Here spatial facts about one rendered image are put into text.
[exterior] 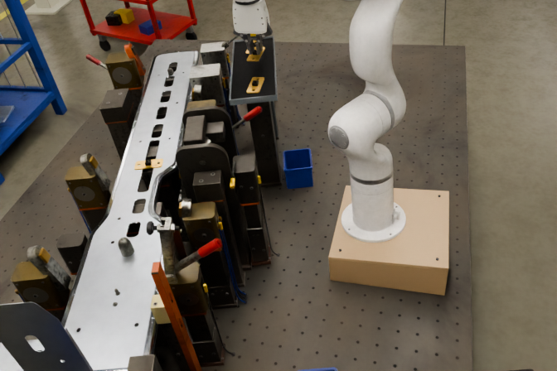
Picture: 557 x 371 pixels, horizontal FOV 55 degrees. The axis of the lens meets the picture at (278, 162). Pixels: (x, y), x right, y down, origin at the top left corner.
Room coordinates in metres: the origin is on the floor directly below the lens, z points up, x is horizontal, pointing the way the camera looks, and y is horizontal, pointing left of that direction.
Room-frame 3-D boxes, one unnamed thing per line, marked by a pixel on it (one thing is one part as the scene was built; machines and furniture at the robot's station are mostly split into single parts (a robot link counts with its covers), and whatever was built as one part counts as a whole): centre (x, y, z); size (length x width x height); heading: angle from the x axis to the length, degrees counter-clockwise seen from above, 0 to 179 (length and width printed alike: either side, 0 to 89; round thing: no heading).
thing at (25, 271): (0.87, 0.63, 0.87); 0.12 x 0.07 x 0.35; 87
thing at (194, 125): (1.15, 0.19, 0.94); 0.18 x 0.13 x 0.49; 177
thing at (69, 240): (1.00, 0.58, 0.84); 0.10 x 0.05 x 0.29; 87
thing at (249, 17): (1.48, 0.02, 1.33); 0.10 x 0.07 x 0.11; 71
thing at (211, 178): (1.03, 0.18, 0.91); 0.07 x 0.05 x 0.42; 87
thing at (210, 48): (1.84, 0.17, 0.88); 0.12 x 0.07 x 0.36; 87
